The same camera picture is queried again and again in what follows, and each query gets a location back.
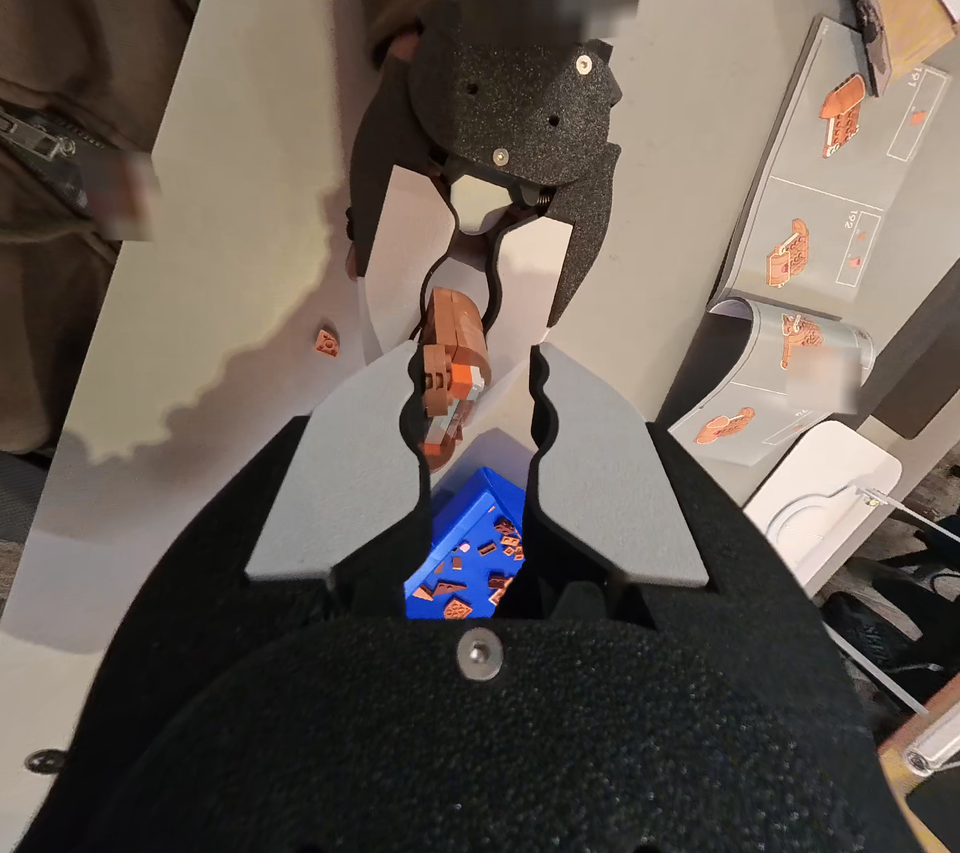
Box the dark bag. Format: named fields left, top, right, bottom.
left=821, top=590, right=946, bottom=704

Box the grey instruction booklet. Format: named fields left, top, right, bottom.
left=667, top=16, right=948, bottom=468

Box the blue plastic bin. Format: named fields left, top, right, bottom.
left=403, top=466, right=530, bottom=622

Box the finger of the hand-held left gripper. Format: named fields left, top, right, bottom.
left=482, top=215, right=574, bottom=400
left=357, top=164, right=460, bottom=365

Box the pile of brown lego pieces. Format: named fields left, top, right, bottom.
left=411, top=504, right=526, bottom=622

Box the person's left hand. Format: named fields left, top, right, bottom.
left=375, top=22, right=423, bottom=73

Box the wood-framed black board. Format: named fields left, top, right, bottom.
left=876, top=691, right=960, bottom=853

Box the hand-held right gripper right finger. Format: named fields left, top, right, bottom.
left=527, top=341, right=711, bottom=588

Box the brown lego model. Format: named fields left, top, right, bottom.
left=418, top=288, right=492, bottom=472

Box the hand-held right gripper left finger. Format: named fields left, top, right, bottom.
left=244, top=341, right=435, bottom=583

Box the white rounded board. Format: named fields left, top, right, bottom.
left=742, top=420, right=903, bottom=595

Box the dark grey panel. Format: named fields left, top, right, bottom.
left=855, top=279, right=960, bottom=442

